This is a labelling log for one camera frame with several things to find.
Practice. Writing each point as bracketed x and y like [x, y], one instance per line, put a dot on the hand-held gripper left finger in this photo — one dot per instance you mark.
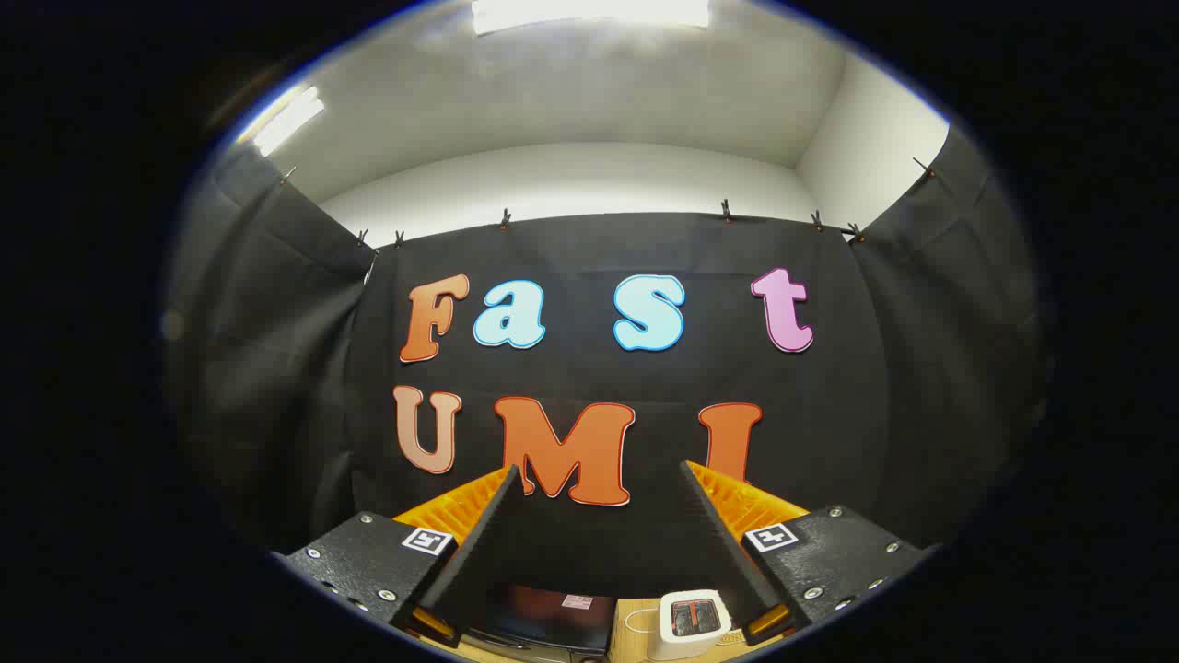
[479, 543]

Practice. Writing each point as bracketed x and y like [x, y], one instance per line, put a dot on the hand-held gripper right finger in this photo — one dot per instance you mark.
[728, 543]

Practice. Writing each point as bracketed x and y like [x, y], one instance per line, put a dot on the black toaster oven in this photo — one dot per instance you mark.
[543, 626]

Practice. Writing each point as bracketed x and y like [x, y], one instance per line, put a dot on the white pop-up toaster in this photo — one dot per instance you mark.
[663, 646]

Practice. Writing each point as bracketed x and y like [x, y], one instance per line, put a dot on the row of black cloth clips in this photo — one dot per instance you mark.
[505, 219]

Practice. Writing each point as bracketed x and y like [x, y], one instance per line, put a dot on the long ceiling light panel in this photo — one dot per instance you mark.
[589, 13]
[287, 120]

